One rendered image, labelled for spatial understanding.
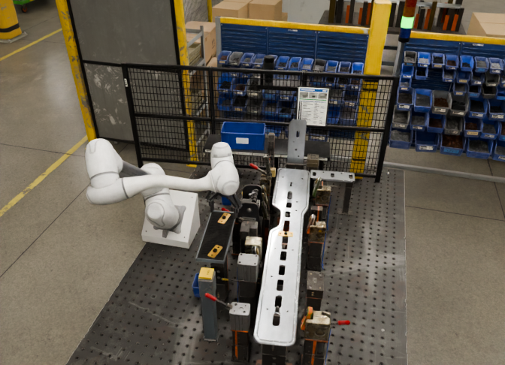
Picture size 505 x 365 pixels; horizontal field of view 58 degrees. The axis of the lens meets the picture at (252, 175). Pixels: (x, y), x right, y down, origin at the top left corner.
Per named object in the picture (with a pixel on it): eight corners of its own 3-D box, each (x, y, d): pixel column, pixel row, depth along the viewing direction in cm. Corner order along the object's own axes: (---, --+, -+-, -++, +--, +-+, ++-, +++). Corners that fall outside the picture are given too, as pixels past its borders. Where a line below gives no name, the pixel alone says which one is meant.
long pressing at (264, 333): (301, 348, 196) (301, 346, 195) (249, 342, 199) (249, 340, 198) (310, 170, 309) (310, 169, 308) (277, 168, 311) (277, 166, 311)
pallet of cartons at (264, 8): (266, 85, 670) (267, 12, 611) (215, 79, 690) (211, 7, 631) (286, 58, 764) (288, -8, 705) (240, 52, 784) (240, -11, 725)
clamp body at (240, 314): (250, 366, 221) (250, 318, 201) (228, 363, 222) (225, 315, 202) (253, 349, 229) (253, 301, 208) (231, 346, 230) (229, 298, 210)
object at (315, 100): (326, 127, 327) (331, 87, 309) (294, 125, 329) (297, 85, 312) (326, 126, 328) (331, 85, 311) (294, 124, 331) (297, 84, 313)
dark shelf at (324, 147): (330, 161, 317) (330, 158, 315) (202, 152, 326) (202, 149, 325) (329, 145, 335) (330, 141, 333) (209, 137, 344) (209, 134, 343)
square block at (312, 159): (314, 202, 327) (319, 160, 307) (303, 201, 328) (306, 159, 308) (315, 195, 334) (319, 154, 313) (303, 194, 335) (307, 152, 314)
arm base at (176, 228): (152, 235, 289) (148, 234, 284) (159, 200, 293) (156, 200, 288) (179, 240, 286) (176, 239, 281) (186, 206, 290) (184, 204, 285)
